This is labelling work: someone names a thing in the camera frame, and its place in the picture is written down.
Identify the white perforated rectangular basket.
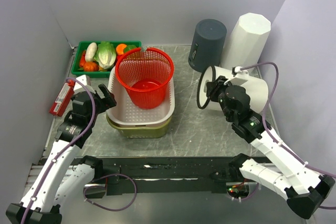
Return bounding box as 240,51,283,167
107,68,175,127

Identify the olive green rectangular basket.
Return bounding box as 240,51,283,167
106,116,172,138

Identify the red rectangular box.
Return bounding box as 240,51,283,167
49,80,75,116

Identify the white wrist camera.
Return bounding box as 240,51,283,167
73,74,95,94
224,66,249,86

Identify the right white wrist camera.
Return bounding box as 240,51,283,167
224,66,249,86

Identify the toy napa cabbage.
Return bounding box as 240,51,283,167
94,41,117,70

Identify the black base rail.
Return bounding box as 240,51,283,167
31,156,289,200

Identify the white toy radish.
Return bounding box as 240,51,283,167
85,42,98,62

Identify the orange toy pumpkin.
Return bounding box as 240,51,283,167
83,62,99,72

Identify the white round bucket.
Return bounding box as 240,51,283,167
196,66,268,113

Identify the green plastic tray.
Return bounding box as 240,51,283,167
71,40,142,78

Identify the red mesh basket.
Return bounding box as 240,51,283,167
115,47,174,110

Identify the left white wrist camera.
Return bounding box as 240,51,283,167
73,74,95,94

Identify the red toy chili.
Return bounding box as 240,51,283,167
79,50,86,69

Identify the dark grey round bucket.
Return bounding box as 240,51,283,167
188,19,227,72

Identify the large white faceted container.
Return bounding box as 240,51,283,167
220,13,271,70

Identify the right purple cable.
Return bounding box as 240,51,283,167
230,61,336,210

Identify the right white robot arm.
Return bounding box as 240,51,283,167
198,76,335,219

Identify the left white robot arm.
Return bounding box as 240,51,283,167
6,84,117,223

